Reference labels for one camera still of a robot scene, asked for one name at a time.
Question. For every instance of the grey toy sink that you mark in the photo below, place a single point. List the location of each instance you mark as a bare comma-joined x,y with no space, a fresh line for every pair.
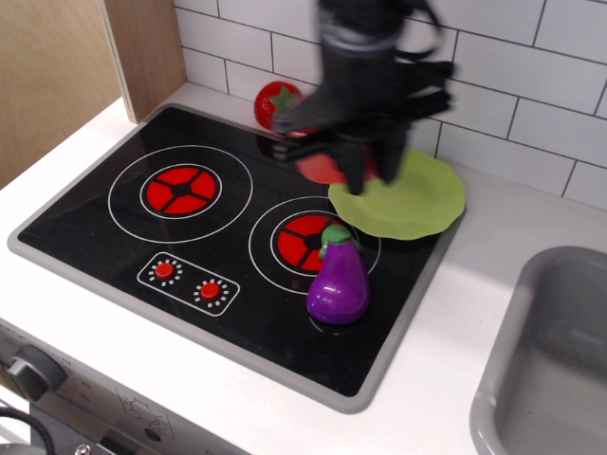
543,390

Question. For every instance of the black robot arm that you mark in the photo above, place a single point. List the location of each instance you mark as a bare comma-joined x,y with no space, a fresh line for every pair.
372,23

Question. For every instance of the black toy stove top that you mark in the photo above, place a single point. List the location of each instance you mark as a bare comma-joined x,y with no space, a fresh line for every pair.
190,223

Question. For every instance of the red toy tomato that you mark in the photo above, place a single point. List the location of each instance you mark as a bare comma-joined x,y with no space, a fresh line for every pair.
272,100

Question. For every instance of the purple toy eggplant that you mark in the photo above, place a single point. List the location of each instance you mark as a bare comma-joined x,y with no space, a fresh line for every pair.
340,293

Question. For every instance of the red plastic toy cup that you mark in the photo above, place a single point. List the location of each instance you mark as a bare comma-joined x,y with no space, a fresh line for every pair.
313,160

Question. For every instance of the wooden side panel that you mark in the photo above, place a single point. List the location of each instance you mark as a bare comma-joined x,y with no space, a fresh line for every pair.
63,62

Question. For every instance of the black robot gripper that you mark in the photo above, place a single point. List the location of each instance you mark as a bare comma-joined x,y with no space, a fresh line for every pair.
369,94

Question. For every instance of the grey oven knob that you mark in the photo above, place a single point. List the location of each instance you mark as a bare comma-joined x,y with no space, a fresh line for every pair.
35,373

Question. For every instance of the grey oven front panel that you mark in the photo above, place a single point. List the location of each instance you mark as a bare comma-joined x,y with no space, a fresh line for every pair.
108,413

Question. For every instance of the green plastic toy plate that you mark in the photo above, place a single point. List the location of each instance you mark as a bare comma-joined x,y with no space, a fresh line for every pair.
425,199

